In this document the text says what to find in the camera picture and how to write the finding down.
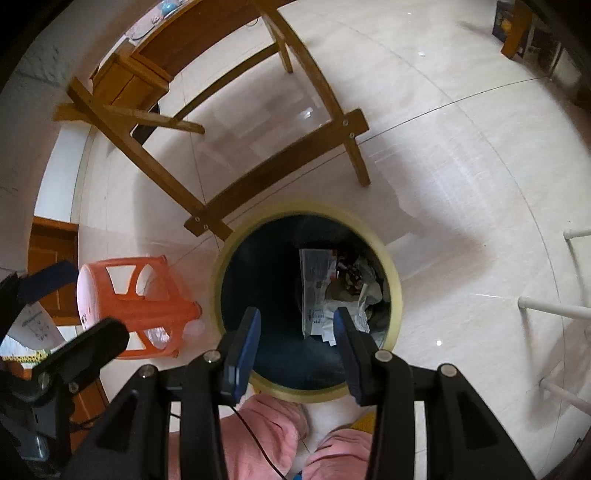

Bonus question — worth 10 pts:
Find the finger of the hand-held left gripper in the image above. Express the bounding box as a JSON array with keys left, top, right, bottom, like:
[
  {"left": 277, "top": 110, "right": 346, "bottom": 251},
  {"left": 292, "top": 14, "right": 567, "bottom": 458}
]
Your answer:
[
  {"left": 0, "top": 261, "right": 80, "bottom": 324},
  {"left": 32, "top": 318, "right": 131, "bottom": 384}
]

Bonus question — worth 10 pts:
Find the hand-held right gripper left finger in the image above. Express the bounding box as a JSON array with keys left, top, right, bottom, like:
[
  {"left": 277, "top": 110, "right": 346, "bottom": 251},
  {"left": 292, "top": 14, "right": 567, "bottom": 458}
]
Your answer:
[{"left": 60, "top": 307, "right": 262, "bottom": 480}]

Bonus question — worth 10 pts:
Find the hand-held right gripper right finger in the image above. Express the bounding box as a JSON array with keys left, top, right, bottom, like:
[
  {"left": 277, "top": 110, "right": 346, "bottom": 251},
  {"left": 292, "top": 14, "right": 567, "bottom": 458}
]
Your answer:
[{"left": 333, "top": 307, "right": 539, "bottom": 480}]

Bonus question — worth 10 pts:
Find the dark blue yellow-rimmed bin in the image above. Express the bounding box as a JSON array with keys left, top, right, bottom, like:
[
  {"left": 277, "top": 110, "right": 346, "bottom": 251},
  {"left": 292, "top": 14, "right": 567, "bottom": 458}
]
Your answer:
[{"left": 211, "top": 202, "right": 403, "bottom": 403}]

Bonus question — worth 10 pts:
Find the red white snack wrapper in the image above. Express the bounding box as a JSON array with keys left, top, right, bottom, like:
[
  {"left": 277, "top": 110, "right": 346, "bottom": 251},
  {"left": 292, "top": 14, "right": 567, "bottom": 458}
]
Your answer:
[{"left": 299, "top": 248, "right": 342, "bottom": 343}]

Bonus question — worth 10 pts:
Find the wooden door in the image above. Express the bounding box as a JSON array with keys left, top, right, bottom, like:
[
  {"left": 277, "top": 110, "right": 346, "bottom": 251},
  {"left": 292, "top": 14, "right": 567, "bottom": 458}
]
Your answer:
[{"left": 28, "top": 216, "right": 80, "bottom": 320}]

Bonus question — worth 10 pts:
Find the colourful print paper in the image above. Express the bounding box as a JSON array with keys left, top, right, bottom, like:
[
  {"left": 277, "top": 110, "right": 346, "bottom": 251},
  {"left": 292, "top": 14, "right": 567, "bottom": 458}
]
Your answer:
[{"left": 0, "top": 300, "right": 68, "bottom": 365}]

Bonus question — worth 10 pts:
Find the orange plastic stool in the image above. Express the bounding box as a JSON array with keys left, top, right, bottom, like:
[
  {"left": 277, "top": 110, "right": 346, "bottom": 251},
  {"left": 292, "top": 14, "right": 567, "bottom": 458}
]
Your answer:
[{"left": 76, "top": 256, "right": 204, "bottom": 361}]

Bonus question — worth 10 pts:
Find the person's left leg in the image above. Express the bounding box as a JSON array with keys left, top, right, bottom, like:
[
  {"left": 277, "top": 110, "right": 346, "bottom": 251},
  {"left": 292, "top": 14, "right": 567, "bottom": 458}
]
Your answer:
[{"left": 168, "top": 394, "right": 310, "bottom": 480}]

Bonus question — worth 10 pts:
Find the person's leg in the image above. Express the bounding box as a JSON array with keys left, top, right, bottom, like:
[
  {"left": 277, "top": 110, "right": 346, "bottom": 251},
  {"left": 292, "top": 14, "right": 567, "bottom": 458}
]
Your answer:
[
  {"left": 168, "top": 394, "right": 310, "bottom": 480},
  {"left": 300, "top": 427, "right": 375, "bottom": 480}
]

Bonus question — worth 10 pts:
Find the person's right leg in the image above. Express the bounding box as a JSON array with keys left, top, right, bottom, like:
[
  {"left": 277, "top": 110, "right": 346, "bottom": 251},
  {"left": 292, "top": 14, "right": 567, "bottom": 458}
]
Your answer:
[{"left": 300, "top": 427, "right": 375, "bottom": 480}]

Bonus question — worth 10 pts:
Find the white tube rack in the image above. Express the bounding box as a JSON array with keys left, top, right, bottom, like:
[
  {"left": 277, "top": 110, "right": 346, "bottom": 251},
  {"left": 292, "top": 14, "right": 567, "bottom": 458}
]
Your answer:
[{"left": 517, "top": 228, "right": 591, "bottom": 411}]

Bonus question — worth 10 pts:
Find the small wooden stool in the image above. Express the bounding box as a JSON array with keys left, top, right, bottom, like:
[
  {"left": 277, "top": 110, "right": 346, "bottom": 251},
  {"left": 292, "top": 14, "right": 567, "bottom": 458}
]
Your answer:
[{"left": 90, "top": 52, "right": 171, "bottom": 114}]

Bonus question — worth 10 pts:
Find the black yellow box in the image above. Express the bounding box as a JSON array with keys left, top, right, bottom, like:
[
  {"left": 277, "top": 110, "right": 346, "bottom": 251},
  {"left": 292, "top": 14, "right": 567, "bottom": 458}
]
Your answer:
[{"left": 492, "top": 9, "right": 513, "bottom": 40}]

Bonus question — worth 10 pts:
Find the black cable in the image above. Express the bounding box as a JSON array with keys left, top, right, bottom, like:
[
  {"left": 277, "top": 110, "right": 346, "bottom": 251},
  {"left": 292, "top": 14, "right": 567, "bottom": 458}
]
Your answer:
[{"left": 229, "top": 405, "right": 287, "bottom": 480}]

